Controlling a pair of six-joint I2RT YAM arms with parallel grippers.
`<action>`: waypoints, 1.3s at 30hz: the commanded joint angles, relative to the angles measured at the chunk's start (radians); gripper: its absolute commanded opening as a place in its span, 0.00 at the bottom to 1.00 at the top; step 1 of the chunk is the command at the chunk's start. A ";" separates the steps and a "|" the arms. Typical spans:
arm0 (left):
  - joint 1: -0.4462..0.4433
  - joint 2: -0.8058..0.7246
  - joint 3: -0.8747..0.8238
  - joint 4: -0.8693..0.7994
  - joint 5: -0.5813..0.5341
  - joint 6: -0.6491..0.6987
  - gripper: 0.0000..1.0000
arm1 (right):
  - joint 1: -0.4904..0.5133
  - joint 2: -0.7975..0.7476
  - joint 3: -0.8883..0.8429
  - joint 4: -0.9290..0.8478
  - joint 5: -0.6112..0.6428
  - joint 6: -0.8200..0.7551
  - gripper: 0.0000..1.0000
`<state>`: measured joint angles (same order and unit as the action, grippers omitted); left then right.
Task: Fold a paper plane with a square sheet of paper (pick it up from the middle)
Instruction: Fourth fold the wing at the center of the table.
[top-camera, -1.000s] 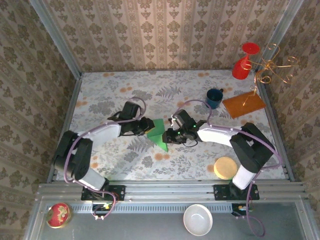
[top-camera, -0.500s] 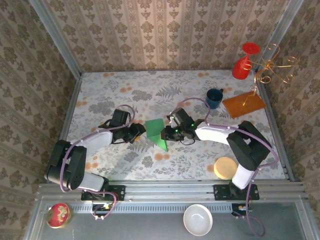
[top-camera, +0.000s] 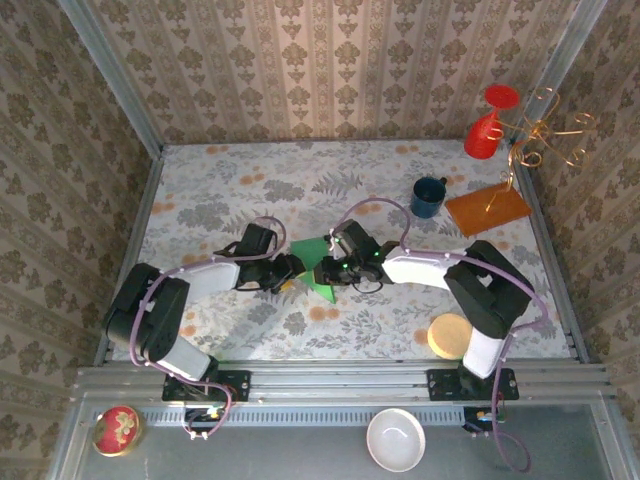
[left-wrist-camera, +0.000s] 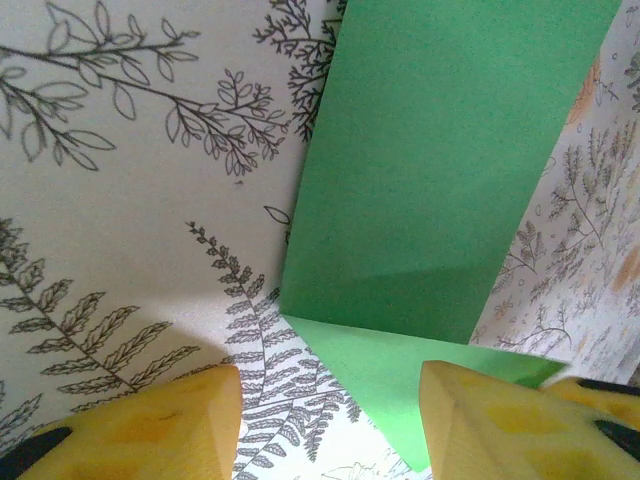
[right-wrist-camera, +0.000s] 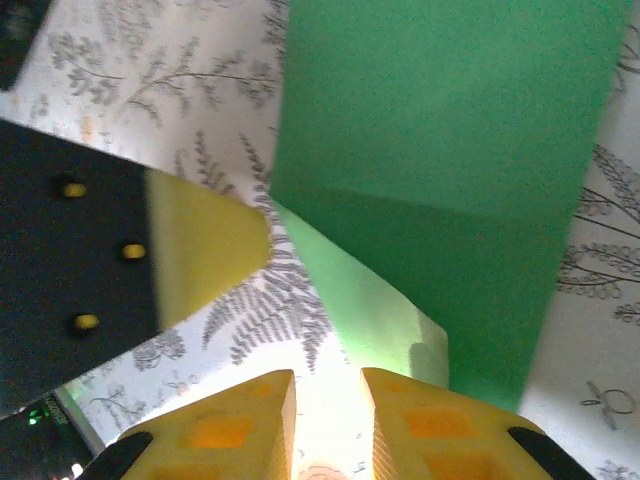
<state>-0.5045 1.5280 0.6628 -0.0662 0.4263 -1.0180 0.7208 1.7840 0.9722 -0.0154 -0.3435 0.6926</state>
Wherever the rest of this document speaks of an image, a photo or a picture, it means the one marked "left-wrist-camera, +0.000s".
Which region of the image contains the floral patterned table cover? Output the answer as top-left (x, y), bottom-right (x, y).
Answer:
top-left (0, 0), bottom-right (640, 480)

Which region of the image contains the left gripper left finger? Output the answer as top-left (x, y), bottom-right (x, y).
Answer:
top-left (0, 364), bottom-right (245, 480)

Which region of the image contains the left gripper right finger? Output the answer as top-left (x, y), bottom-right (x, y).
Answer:
top-left (418, 359), bottom-right (640, 480)

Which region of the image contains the green paper sheet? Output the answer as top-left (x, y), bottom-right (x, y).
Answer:
top-left (279, 0), bottom-right (624, 474)

